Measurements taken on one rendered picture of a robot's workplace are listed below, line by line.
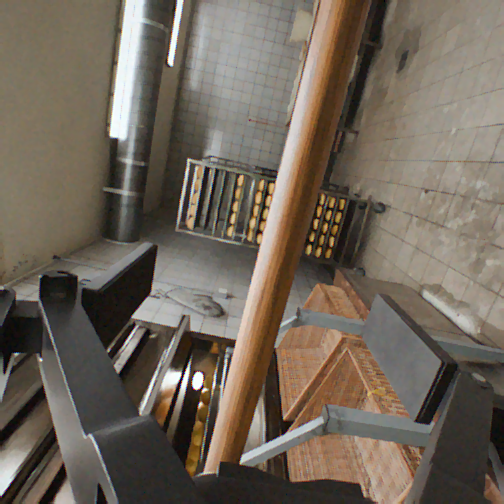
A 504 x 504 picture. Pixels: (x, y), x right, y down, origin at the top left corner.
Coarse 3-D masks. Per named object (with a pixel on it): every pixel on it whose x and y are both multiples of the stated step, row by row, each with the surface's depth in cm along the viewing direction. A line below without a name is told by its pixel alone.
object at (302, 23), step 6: (300, 12) 389; (306, 12) 392; (300, 18) 390; (306, 18) 391; (294, 24) 392; (300, 24) 393; (306, 24) 393; (294, 30) 397; (300, 30) 397; (306, 30) 398; (294, 36) 404; (300, 36) 404; (306, 36) 404; (300, 42) 418
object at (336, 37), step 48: (336, 0) 18; (336, 48) 18; (336, 96) 19; (288, 144) 20; (288, 192) 21; (288, 240) 21; (288, 288) 23; (240, 336) 24; (240, 384) 24; (240, 432) 26
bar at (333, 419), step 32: (288, 320) 115; (320, 320) 112; (352, 320) 115; (480, 352) 116; (224, 384) 101; (320, 416) 70; (352, 416) 67; (384, 416) 69; (256, 448) 72; (288, 448) 69
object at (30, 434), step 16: (112, 352) 155; (32, 416) 115; (48, 416) 115; (16, 432) 108; (32, 432) 108; (48, 432) 104; (0, 448) 102; (16, 448) 101; (32, 448) 98; (0, 464) 95; (16, 464) 95; (32, 464) 95; (0, 480) 90; (16, 480) 88; (0, 496) 82
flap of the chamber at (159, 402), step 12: (180, 336) 160; (180, 348) 159; (168, 360) 140; (180, 360) 160; (168, 372) 136; (180, 372) 161; (156, 384) 125; (168, 384) 137; (156, 396) 119; (168, 396) 137; (156, 408) 119; (168, 408) 138
